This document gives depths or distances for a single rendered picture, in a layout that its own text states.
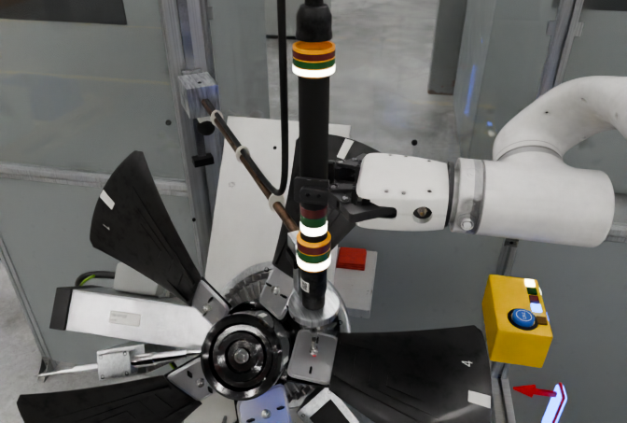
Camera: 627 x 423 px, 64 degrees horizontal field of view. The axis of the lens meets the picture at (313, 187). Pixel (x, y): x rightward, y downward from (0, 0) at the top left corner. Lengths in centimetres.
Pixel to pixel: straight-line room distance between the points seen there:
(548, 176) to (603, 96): 9
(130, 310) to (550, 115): 75
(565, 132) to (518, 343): 54
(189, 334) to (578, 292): 114
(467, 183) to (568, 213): 10
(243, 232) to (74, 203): 89
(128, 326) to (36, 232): 105
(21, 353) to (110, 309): 168
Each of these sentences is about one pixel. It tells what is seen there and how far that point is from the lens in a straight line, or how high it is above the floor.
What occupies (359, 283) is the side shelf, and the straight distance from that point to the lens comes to 139.
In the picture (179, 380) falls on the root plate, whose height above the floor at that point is 115.
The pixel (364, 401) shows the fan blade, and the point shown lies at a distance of 76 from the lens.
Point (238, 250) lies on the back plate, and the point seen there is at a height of 115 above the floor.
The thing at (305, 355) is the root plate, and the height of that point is 119.
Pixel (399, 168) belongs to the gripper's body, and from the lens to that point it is 58.
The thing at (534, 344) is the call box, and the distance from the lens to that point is 107.
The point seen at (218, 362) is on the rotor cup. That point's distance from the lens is 76.
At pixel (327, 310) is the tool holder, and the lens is 70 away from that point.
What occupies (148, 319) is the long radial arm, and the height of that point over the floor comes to 112.
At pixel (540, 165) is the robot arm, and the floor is 153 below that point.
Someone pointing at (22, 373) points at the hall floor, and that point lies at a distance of 259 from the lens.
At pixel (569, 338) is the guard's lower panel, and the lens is 181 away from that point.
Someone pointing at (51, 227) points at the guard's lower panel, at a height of 77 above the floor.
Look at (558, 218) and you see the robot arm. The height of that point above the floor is 150.
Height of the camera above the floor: 180
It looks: 32 degrees down
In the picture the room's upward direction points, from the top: straight up
